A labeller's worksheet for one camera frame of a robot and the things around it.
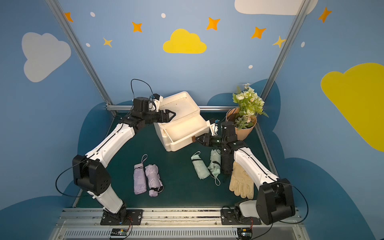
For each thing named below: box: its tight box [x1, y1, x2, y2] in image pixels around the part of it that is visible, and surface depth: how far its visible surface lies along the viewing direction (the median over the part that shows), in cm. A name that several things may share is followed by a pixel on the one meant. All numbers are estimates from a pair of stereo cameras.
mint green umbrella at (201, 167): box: [191, 151, 211, 180], surface depth 92 cm
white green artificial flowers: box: [232, 82, 269, 130], surface depth 90 cm
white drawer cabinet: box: [153, 91, 210, 152], surface depth 91 cm
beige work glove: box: [229, 160, 254, 200], surface depth 88 cm
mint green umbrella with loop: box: [207, 149, 221, 186], surface depth 90 cm
